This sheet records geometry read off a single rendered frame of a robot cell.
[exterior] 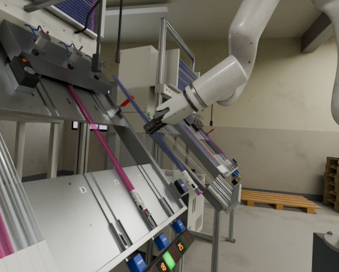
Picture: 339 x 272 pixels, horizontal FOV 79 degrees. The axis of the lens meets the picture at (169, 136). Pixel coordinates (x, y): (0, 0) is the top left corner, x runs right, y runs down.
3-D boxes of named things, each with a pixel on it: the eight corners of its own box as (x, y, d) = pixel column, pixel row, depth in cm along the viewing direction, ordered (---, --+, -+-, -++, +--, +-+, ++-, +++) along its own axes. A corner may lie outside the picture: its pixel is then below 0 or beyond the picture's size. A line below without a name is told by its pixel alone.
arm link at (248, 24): (254, 23, 69) (211, 103, 71) (244, -17, 56) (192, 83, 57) (281, 26, 64) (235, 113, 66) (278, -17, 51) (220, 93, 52)
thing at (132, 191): (148, 217, 54) (152, 213, 54) (145, 218, 53) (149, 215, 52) (67, 83, 69) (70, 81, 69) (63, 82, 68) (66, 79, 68)
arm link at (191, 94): (198, 87, 66) (189, 92, 67) (188, 79, 58) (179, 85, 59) (210, 109, 64) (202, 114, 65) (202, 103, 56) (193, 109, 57)
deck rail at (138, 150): (174, 217, 73) (187, 208, 71) (172, 219, 71) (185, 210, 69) (85, 79, 94) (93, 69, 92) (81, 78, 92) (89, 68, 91)
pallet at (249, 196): (301, 201, 375) (301, 195, 376) (323, 215, 300) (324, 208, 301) (235, 194, 397) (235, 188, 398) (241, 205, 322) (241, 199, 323)
